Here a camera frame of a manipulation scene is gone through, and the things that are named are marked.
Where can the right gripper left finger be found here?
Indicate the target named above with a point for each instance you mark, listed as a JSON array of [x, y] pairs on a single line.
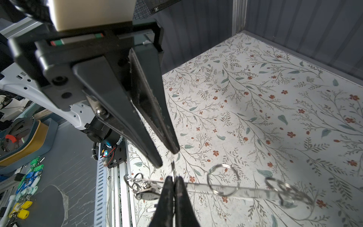
[[164, 213]]

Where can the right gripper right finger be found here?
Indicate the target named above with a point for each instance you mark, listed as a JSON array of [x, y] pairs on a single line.
[[184, 212]]

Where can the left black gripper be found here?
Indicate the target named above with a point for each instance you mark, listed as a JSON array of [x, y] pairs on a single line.
[[110, 61]]

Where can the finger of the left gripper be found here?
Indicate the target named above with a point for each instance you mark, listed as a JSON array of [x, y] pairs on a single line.
[[148, 94]]

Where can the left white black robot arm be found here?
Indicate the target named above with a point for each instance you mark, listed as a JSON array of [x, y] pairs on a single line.
[[81, 115]]

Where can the grey yellow round tray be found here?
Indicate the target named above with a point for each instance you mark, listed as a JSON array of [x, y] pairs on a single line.
[[25, 140]]

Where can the floral patterned table mat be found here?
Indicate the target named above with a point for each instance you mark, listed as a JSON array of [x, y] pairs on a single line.
[[265, 112]]

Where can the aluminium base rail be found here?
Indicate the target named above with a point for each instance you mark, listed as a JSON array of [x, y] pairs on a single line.
[[118, 204]]

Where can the white slotted cable duct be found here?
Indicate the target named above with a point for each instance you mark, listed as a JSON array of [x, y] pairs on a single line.
[[100, 195]]

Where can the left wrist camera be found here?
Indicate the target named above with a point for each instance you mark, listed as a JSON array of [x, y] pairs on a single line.
[[75, 14]]

